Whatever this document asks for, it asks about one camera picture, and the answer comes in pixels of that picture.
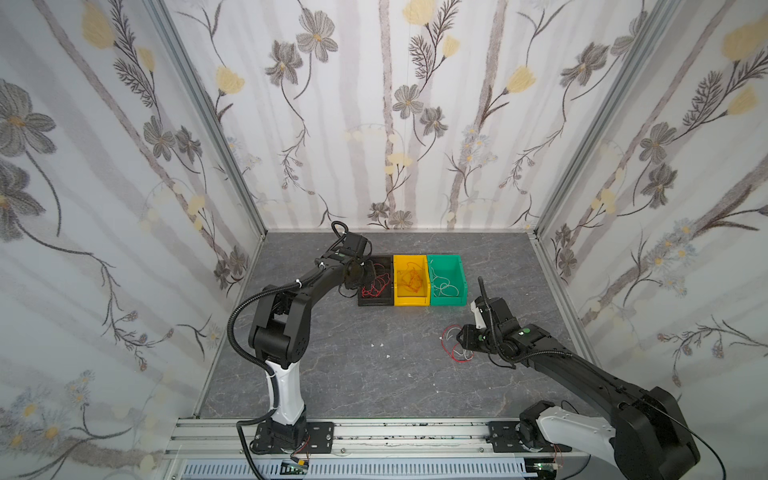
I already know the orange cable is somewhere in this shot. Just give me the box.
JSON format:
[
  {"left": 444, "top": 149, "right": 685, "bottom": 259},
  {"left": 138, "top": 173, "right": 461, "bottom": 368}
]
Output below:
[{"left": 400, "top": 266, "right": 426, "bottom": 296}]

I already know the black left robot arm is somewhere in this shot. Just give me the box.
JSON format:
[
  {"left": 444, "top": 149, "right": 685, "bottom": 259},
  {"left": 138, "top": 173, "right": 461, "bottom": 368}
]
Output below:
[{"left": 226, "top": 220, "right": 373, "bottom": 479}]

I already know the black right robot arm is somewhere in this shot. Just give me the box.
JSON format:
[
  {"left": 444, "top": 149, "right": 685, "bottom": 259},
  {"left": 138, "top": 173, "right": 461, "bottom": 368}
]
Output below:
[{"left": 457, "top": 290, "right": 705, "bottom": 479}]

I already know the black storage bin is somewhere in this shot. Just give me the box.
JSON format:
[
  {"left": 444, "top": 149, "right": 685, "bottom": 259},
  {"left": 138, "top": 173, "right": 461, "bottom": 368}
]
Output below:
[{"left": 357, "top": 255, "right": 394, "bottom": 307}]

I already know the yellow storage bin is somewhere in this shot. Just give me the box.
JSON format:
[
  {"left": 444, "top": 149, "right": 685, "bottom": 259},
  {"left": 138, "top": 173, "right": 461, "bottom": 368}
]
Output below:
[{"left": 393, "top": 255, "right": 431, "bottom": 307}]

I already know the green storage bin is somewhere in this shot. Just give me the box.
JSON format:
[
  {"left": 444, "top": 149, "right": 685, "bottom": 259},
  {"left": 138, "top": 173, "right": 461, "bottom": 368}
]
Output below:
[{"left": 427, "top": 254, "right": 468, "bottom": 307}]

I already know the red cable in black bin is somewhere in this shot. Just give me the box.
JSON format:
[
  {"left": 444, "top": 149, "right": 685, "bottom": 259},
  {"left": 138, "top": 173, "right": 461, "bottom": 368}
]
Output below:
[{"left": 361, "top": 274, "right": 392, "bottom": 299}]

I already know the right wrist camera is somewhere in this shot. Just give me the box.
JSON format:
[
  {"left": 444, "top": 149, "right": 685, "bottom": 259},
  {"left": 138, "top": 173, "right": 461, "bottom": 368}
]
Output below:
[{"left": 470, "top": 300, "right": 487, "bottom": 330}]

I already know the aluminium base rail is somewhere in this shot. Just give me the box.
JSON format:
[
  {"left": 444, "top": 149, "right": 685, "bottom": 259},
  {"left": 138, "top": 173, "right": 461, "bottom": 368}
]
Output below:
[{"left": 161, "top": 416, "right": 601, "bottom": 463}]

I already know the white slotted cable duct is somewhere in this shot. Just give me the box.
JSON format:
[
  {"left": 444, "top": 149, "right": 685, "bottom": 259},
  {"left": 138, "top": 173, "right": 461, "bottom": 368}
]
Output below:
[{"left": 179, "top": 458, "right": 535, "bottom": 480}]

